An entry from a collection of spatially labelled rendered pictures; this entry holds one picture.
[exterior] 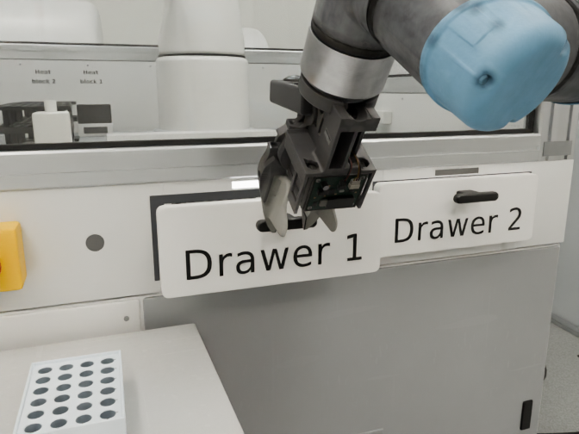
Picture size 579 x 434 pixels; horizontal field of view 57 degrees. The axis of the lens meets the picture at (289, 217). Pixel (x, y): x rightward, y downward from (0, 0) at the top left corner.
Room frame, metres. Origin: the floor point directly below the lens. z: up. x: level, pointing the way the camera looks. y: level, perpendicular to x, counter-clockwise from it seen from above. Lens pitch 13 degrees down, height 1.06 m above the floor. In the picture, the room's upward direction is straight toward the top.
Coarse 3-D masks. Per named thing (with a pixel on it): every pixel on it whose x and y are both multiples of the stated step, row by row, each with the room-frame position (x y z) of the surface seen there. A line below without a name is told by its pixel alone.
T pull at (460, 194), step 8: (464, 192) 0.78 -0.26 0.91; (472, 192) 0.78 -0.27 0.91; (480, 192) 0.77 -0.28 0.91; (488, 192) 0.77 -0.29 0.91; (496, 192) 0.78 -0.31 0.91; (456, 200) 0.75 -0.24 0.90; (464, 200) 0.75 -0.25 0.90; (472, 200) 0.76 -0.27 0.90; (480, 200) 0.76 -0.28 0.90; (488, 200) 0.77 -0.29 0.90
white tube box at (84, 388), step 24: (48, 360) 0.48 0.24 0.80; (72, 360) 0.49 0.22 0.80; (96, 360) 0.49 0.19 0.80; (120, 360) 0.48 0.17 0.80; (48, 384) 0.44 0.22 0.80; (72, 384) 0.44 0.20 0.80; (96, 384) 0.44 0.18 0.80; (120, 384) 0.44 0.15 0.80; (24, 408) 0.40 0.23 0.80; (48, 408) 0.40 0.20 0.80; (72, 408) 0.40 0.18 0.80; (96, 408) 0.40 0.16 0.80; (120, 408) 0.40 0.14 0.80; (24, 432) 0.37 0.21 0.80; (48, 432) 0.37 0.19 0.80; (72, 432) 0.37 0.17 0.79; (96, 432) 0.38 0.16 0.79; (120, 432) 0.38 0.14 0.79
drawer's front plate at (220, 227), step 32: (160, 224) 0.59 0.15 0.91; (192, 224) 0.60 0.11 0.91; (224, 224) 0.61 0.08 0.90; (320, 224) 0.66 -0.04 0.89; (352, 224) 0.67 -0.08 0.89; (160, 256) 0.59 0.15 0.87; (192, 256) 0.60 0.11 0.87; (256, 256) 0.63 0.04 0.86; (288, 256) 0.64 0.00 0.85; (192, 288) 0.60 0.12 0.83; (224, 288) 0.61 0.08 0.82
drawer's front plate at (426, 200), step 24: (384, 192) 0.75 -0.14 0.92; (408, 192) 0.76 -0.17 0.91; (432, 192) 0.78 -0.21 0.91; (456, 192) 0.79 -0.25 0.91; (504, 192) 0.82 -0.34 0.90; (528, 192) 0.84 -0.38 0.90; (384, 216) 0.75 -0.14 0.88; (408, 216) 0.76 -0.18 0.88; (432, 216) 0.78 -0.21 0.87; (456, 216) 0.79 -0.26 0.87; (504, 216) 0.83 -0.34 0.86; (528, 216) 0.84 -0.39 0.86; (384, 240) 0.75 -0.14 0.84; (408, 240) 0.77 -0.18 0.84; (432, 240) 0.78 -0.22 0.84; (456, 240) 0.79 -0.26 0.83; (480, 240) 0.81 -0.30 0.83; (504, 240) 0.83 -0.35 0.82
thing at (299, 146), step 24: (312, 96) 0.46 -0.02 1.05; (288, 120) 0.52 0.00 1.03; (312, 120) 0.49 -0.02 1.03; (336, 120) 0.44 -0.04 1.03; (360, 120) 0.45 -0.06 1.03; (288, 144) 0.50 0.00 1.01; (312, 144) 0.50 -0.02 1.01; (336, 144) 0.45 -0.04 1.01; (360, 144) 0.51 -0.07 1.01; (288, 168) 0.53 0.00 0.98; (312, 168) 0.48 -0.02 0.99; (336, 168) 0.47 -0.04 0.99; (360, 168) 0.47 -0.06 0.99; (312, 192) 0.48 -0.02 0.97; (336, 192) 0.49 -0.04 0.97; (360, 192) 0.50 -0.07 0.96
